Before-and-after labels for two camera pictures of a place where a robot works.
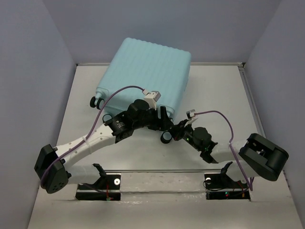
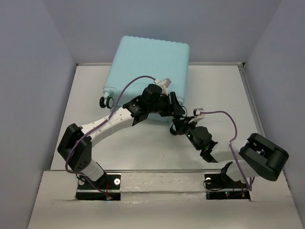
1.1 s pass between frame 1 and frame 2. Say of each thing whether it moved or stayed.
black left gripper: moved
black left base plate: stayed
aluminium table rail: stayed
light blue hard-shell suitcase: moved
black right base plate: stayed
